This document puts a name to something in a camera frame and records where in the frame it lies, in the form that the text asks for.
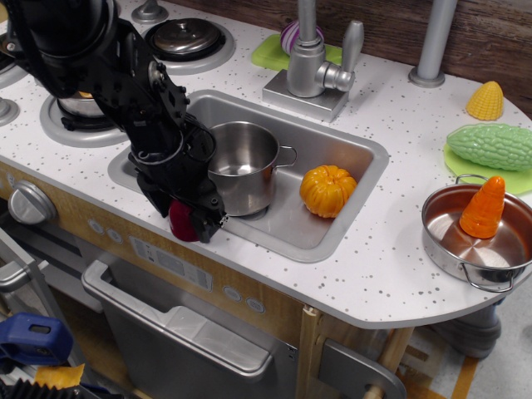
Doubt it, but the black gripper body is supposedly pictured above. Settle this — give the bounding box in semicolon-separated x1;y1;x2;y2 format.
128;116;224;214

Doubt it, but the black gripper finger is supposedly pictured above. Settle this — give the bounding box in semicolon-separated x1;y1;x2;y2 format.
136;172;171;218
189;209;228;243

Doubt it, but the red toy sweet potato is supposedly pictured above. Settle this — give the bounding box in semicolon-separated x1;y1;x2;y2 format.
168;199;199;242

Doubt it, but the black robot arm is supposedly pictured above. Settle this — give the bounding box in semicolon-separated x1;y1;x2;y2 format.
2;1;225;243

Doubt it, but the steel pot in sink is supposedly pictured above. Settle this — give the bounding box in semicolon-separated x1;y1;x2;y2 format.
209;121;298;217

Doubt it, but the grey toy sink basin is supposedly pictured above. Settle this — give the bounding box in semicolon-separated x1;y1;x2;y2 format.
106;89;391;264

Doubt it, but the steel pot on stove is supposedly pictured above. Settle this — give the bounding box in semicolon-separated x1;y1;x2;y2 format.
57;92;104;118

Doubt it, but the front left stove burner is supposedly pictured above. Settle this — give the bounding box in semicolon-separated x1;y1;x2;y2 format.
39;96;128;148

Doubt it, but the yellow toy bell pepper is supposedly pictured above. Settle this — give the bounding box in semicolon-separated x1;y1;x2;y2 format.
78;91;93;100

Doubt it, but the orange toy pumpkin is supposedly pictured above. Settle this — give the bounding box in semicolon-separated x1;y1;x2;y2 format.
299;165;357;219

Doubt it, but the grey dishwasher door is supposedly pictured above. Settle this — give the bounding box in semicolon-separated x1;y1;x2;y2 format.
81;260;298;398

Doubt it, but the grey oven dial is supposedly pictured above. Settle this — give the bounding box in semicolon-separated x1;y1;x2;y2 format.
7;180;57;225

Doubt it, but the green mat behind faucet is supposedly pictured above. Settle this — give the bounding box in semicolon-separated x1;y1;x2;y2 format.
251;34;342;71

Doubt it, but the silver toy faucet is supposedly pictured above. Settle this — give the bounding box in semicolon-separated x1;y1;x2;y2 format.
263;1;364;122

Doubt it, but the grey stove knob top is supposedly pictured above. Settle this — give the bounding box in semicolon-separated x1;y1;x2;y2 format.
131;0;169;24

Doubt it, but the purple toy onion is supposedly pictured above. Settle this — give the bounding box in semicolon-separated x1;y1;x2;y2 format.
280;20;300;56

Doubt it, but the blue clamp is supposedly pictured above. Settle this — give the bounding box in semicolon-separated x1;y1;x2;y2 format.
1;313;74;366

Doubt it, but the grey cabinet door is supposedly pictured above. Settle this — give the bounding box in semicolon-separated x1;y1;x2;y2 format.
318;338;406;398

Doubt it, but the yellow tape piece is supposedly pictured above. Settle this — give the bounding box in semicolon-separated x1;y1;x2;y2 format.
34;363;86;389

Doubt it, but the green mat under melon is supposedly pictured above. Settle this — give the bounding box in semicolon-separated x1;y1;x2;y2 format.
443;145;532;195

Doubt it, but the grey vertical pole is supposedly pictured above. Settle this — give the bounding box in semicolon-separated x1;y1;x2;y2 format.
408;0;458;88

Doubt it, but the orange toy carrot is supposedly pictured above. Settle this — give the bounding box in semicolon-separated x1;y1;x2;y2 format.
459;175;505;239

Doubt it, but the green toy bitter melon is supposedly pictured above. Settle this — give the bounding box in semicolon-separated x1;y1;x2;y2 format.
446;123;531;172

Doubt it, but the yellow toy corn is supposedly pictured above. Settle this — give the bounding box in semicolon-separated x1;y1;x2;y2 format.
465;81;504;121

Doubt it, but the steel pan with handles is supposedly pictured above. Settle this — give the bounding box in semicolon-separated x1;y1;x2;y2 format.
421;175;531;293

